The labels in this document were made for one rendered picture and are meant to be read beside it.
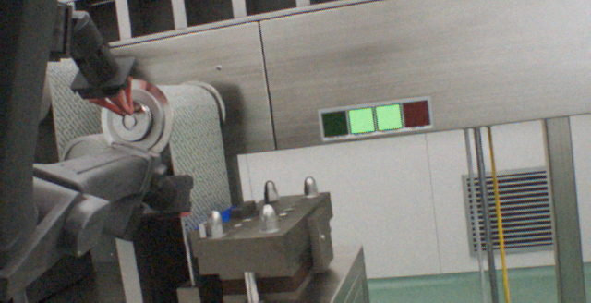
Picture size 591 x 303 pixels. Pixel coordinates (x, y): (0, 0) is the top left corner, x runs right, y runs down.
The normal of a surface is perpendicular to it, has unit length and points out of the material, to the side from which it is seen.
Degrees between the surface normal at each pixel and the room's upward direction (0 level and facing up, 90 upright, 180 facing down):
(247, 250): 90
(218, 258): 90
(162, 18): 90
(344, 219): 90
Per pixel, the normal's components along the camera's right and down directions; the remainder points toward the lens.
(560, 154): -0.23, 0.08
